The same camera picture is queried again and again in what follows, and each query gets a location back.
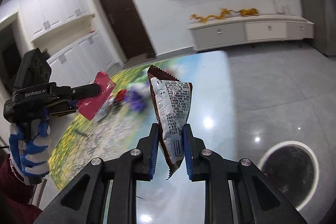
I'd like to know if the pink snack wrapper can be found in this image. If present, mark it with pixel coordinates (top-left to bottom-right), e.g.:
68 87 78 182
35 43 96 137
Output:
76 72 116 121

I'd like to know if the brown silver snack wrapper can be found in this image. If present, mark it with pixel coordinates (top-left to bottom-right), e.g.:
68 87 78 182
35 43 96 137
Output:
147 65 193 177

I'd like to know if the white round trash bin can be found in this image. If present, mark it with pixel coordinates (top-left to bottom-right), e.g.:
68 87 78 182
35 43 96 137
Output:
258 140 319 211

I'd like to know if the left blue white gloved hand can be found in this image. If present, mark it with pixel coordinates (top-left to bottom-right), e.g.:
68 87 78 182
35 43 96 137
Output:
9 114 51 186

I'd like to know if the red crumpled wrapper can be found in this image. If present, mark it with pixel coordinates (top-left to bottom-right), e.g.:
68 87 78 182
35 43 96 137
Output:
115 89 127 103

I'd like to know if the dark brown door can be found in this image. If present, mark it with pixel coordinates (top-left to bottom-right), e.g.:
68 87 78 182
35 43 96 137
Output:
99 0 155 59

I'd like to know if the white built-in cupboards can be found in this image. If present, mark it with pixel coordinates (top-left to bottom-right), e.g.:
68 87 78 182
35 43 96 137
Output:
0 0 116 98

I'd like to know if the white low tv cabinet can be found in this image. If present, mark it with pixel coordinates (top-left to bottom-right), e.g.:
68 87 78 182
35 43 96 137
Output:
189 14 314 51

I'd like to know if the golden dragon ornament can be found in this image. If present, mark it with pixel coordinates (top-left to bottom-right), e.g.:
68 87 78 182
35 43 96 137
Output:
189 8 259 23

